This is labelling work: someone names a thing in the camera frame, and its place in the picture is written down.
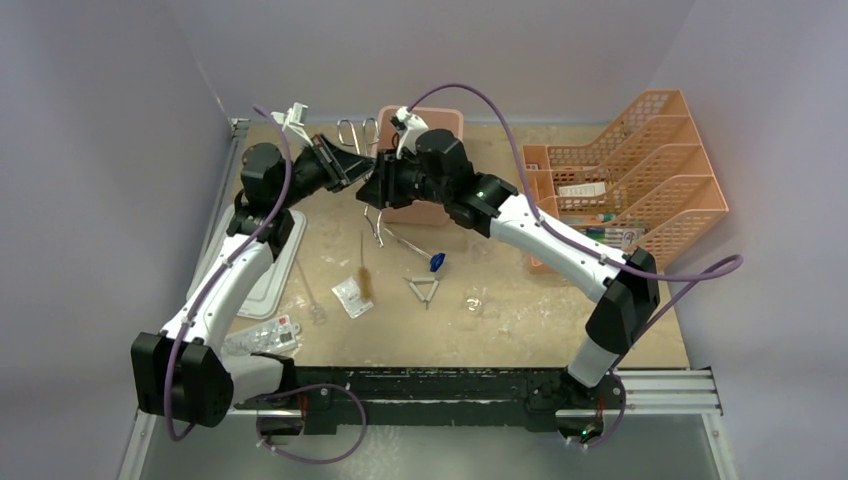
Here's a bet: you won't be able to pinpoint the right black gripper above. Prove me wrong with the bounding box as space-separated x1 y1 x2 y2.
358 148 452 211

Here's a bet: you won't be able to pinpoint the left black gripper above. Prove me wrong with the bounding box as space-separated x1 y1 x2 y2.
276 133 377 211

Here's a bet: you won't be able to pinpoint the metal crucible tongs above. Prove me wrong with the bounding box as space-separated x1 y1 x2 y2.
336 117 384 248

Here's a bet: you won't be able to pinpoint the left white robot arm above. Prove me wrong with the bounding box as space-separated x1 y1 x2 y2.
130 134 375 427

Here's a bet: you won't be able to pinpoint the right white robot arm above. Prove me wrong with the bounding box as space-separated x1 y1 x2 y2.
356 129 659 407

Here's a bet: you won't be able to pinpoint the brown test tube brush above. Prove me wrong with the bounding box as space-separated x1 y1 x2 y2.
356 231 374 302

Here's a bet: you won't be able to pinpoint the spatula with blue clip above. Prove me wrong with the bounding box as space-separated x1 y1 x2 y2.
384 228 446 273

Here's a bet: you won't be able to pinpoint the white clay triangle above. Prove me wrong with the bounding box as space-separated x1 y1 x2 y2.
406 277 440 309

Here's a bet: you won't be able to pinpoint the small white packet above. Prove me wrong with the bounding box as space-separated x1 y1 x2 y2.
331 276 374 319

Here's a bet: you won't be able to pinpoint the pink plastic bin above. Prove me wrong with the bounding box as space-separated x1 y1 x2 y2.
374 105 465 227

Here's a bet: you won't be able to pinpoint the clear glass beaker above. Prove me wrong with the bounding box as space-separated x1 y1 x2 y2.
462 286 489 316

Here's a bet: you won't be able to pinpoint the white plastic bin lid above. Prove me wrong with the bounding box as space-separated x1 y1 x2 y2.
186 205 307 320

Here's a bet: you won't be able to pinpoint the blister pack with label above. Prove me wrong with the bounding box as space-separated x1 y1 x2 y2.
222 315 301 356

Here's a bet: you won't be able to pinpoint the white box in organizer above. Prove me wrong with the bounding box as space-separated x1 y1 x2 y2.
557 182 606 198

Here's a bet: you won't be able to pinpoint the coloured marker pack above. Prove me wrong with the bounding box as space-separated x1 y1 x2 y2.
585 227 646 249

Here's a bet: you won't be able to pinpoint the orange mesh file organizer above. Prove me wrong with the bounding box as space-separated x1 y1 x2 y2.
522 89 729 270

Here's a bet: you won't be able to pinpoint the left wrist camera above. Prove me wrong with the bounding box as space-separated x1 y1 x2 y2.
271 102 313 147

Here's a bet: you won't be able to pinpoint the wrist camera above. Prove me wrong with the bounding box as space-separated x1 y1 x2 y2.
271 102 313 147
390 106 429 158

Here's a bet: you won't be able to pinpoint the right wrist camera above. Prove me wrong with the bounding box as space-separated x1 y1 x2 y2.
390 106 429 158

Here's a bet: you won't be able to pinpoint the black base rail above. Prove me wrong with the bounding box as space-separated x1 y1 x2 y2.
235 366 626 441

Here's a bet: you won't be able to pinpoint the aluminium frame rail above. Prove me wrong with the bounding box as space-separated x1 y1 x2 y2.
135 368 723 419

